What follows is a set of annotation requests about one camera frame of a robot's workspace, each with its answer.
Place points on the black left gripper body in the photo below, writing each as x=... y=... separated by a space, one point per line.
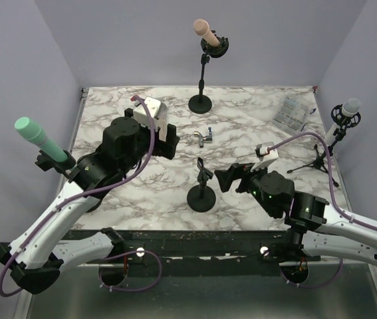
x=144 y=131

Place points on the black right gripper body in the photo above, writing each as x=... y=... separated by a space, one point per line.
x=248 y=177

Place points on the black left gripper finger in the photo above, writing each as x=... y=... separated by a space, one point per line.
x=129 y=112
x=169 y=146

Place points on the black clip microphone stand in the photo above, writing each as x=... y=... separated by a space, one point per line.
x=201 y=198

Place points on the black ring-clip microphone stand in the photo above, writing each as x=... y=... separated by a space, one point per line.
x=46 y=162

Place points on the mint green microphone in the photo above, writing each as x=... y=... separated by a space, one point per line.
x=32 y=132

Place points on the pink microphone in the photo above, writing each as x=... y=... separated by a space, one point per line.
x=202 y=29

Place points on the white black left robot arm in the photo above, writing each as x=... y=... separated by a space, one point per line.
x=36 y=258

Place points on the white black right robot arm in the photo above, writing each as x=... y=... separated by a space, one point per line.
x=316 y=228

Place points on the chrome metal pipe fitting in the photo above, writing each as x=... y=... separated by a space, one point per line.
x=204 y=139

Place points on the clear plastic packet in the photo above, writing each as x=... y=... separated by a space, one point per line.
x=291 y=115

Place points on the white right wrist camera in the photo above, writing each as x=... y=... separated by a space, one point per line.
x=266 y=156

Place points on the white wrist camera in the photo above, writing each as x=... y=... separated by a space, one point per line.
x=158 y=112
x=266 y=156

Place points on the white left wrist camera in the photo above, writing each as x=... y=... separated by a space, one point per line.
x=158 y=112

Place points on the black mounting rail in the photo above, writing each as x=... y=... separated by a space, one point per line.
x=206 y=253

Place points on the black shock mount tripod stand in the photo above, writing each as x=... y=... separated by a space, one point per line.
x=320 y=163

